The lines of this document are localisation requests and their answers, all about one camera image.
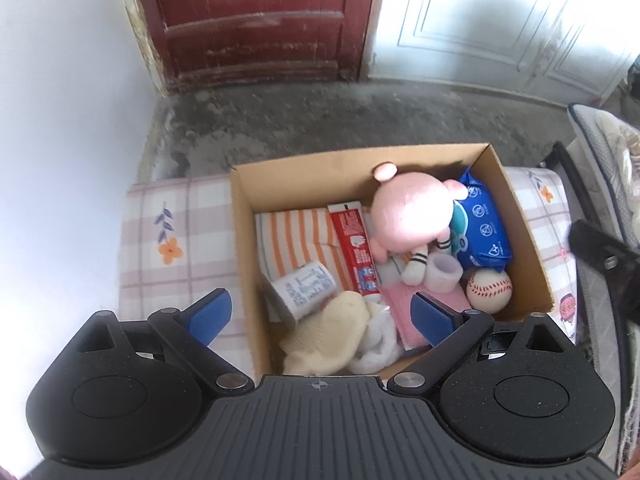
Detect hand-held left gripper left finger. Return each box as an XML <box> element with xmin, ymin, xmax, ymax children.
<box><xmin>75</xmin><ymin>289</ymin><xmax>254</xmax><ymax>396</ymax></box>

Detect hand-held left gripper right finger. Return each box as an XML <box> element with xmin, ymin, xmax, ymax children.
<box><xmin>387</xmin><ymin>292</ymin><xmax>573</xmax><ymax>397</ymax></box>

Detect white tape roll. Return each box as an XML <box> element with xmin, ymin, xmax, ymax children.
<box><xmin>425</xmin><ymin>254</ymin><xmax>463</xmax><ymax>293</ymax></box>

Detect white fluffy sock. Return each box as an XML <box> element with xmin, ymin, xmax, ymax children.
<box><xmin>350</xmin><ymin>297</ymin><xmax>403</xmax><ymax>376</ymax></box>

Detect white baseball red stitches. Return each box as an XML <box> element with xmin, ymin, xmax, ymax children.
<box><xmin>466</xmin><ymin>268</ymin><xmax>514</xmax><ymax>311</ymax></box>

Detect white blue-print paper cup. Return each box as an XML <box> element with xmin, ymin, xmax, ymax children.
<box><xmin>260</xmin><ymin>259</ymin><xmax>338</xmax><ymax>331</ymax></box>

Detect red toothpaste box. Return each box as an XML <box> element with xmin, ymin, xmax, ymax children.
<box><xmin>327</xmin><ymin>201</ymin><xmax>381</xmax><ymax>296</ymax></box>

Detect cream knit hat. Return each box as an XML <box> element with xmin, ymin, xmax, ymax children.
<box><xmin>279</xmin><ymin>291</ymin><xmax>371</xmax><ymax>376</ymax></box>

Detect blue white wet wipes packet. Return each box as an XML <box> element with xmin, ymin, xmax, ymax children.
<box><xmin>450</xmin><ymin>167</ymin><xmax>515</xmax><ymax>268</ymax></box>

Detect pink plush toy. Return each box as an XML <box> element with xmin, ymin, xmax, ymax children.
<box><xmin>367</xmin><ymin>161</ymin><xmax>468</xmax><ymax>286</ymax></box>

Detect orange striped white garment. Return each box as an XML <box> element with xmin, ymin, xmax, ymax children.
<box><xmin>255</xmin><ymin>207</ymin><xmax>361</xmax><ymax>293</ymax></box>

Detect brown cardboard box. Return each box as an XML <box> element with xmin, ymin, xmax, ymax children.
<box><xmin>230</xmin><ymin>142</ymin><xmax>556</xmax><ymax>376</ymax></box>

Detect checked flower print bed sheet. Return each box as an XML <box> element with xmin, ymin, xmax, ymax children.
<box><xmin>117</xmin><ymin>165</ymin><xmax>581</xmax><ymax>376</ymax></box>

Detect white panelled door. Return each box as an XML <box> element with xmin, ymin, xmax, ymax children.
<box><xmin>370</xmin><ymin>0</ymin><xmax>640</xmax><ymax>111</ymax></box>

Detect dark red wooden door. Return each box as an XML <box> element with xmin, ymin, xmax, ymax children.
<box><xmin>130</xmin><ymin>0</ymin><xmax>388</xmax><ymax>96</ymax></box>

